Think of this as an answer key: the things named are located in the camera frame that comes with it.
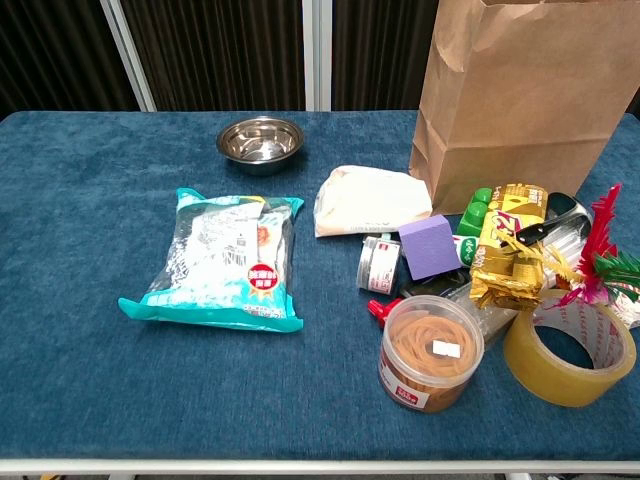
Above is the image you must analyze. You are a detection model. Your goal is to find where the red capped small bottle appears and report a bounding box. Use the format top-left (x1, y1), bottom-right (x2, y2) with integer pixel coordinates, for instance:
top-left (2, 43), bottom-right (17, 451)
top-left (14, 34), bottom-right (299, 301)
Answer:
top-left (367, 297), bottom-right (404, 328)

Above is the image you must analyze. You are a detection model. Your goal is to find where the white soft pouch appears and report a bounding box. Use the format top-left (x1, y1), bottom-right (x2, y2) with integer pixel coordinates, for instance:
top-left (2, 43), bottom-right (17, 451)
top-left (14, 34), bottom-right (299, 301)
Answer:
top-left (313, 164), bottom-right (433, 239)

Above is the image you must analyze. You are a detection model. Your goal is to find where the blue table cloth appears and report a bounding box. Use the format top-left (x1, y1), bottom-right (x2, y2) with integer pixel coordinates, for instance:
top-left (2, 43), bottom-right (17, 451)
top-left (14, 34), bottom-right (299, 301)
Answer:
top-left (0, 110), bottom-right (640, 461)

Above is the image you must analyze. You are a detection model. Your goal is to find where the transparent tape roll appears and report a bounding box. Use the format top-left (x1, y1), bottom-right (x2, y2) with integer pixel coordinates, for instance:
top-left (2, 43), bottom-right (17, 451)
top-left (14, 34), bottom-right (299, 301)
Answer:
top-left (502, 288), bottom-right (637, 408)

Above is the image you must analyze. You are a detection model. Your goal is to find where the white table frame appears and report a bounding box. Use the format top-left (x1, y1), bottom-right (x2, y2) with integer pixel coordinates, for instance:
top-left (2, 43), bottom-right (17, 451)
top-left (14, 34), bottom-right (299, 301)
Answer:
top-left (0, 457), bottom-right (640, 476)

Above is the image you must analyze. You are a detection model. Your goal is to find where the black corrugated panel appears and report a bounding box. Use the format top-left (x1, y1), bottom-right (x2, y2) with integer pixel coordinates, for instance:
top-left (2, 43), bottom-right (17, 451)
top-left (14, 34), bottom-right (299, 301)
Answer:
top-left (331, 0), bottom-right (440, 112)
top-left (119, 0), bottom-right (306, 112)
top-left (0, 0), bottom-right (141, 119)

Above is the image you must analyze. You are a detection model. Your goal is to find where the stainless steel bowl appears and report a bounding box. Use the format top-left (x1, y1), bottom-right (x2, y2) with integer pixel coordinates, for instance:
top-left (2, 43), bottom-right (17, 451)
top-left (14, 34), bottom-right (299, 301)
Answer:
top-left (215, 115), bottom-right (305, 177)

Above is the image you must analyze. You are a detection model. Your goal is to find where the brown paper bag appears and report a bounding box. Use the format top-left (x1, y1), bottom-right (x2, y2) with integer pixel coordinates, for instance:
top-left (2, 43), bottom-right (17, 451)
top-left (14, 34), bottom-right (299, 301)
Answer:
top-left (408, 0), bottom-right (640, 215)

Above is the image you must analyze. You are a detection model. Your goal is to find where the yellow snack bar package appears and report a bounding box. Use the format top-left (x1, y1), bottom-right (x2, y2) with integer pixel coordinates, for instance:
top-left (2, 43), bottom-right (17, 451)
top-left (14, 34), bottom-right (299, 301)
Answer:
top-left (468, 182), bottom-right (551, 311)

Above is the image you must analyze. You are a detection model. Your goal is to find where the teal white plastic package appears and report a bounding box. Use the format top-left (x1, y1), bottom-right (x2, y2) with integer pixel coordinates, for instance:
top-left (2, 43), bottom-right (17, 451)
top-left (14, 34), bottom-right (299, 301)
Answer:
top-left (117, 187), bottom-right (305, 333)

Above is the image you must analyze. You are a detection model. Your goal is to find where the purple foam cube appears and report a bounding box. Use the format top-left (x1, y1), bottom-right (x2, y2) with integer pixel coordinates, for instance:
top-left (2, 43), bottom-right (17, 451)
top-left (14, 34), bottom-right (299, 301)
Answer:
top-left (397, 213), bottom-right (462, 281)

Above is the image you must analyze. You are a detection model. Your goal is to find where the white green glue bottle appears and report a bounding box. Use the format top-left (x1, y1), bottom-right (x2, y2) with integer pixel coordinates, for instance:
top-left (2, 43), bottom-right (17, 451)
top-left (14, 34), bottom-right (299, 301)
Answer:
top-left (452, 233), bottom-right (481, 269)

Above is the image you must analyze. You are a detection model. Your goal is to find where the colourful feather shuttlecock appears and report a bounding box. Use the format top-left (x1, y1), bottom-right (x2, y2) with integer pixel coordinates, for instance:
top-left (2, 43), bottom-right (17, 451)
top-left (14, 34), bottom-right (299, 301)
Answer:
top-left (507, 182), bottom-right (640, 311)

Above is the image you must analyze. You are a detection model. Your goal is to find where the green toy brick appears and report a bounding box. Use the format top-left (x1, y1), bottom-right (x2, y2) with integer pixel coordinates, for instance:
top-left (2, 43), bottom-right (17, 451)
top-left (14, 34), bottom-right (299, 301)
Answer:
top-left (455, 187), bottom-right (495, 236)

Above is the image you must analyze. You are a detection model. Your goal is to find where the small silver tin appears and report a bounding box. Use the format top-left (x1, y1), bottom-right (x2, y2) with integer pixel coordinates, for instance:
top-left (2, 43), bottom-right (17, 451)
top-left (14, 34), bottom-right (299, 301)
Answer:
top-left (355, 234), bottom-right (402, 295)

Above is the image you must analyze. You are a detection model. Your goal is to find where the clear jar of rubber bands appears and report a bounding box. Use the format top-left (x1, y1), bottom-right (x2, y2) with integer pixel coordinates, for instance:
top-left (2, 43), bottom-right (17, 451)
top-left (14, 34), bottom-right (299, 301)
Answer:
top-left (377, 294), bottom-right (485, 414)

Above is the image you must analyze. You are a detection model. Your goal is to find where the white partition post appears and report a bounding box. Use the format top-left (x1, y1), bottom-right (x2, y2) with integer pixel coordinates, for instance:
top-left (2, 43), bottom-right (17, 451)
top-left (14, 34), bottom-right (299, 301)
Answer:
top-left (301, 0), bottom-right (334, 112)
top-left (98, 0), bottom-right (158, 112)

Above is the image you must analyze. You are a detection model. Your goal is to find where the clear plastic straws bundle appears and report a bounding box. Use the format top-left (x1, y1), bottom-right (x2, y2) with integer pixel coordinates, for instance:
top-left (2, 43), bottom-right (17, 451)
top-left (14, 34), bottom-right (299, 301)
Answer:
top-left (447, 214), bottom-right (596, 349)

